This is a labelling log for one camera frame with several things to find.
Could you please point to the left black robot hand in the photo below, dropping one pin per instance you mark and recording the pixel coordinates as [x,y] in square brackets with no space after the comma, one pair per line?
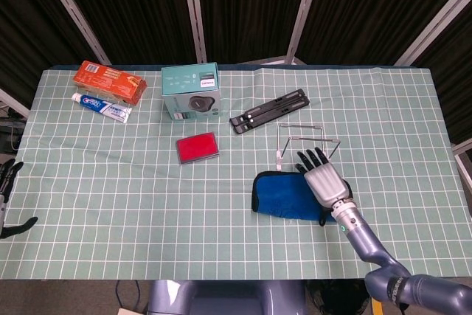
[9,175]

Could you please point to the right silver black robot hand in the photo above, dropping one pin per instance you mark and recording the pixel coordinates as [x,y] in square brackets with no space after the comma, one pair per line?
[326,182]

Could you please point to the dark blue cloth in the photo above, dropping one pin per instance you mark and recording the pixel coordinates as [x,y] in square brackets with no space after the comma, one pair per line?
[280,193]

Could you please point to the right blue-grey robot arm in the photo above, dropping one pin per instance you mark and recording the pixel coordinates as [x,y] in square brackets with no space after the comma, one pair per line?
[368,241]

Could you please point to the black folding laptop stand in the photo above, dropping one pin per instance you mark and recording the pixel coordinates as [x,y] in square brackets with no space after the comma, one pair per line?
[269,110]

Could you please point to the white blue toothpaste tube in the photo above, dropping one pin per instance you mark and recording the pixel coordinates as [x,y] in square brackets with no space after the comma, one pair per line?
[103,107]

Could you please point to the black bag on floor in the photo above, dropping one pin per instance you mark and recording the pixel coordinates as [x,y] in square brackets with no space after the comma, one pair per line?
[339,298]

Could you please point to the red pad in grey case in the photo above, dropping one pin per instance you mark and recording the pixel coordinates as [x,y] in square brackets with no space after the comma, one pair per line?
[197,147]

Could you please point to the yellow floor strip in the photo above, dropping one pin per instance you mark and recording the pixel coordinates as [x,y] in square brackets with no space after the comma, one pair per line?
[376,307]

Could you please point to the orange cardboard carton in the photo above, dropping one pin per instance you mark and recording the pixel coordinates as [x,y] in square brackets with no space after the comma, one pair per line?
[107,79]

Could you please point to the green white checked tablecloth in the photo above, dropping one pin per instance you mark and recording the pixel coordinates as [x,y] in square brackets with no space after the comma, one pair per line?
[147,219]

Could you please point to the blue-grey robot torso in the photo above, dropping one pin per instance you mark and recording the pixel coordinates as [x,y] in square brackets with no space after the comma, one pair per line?
[221,298]

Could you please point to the teal speakerphone product box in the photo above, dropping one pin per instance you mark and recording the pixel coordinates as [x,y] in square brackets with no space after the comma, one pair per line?
[188,79]

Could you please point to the white frame bar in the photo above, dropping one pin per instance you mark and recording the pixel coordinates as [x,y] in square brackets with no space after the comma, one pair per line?
[464,163]
[14,106]

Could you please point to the white slotted frame post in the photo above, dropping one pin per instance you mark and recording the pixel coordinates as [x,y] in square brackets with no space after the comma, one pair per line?
[304,9]
[435,23]
[195,16]
[73,12]

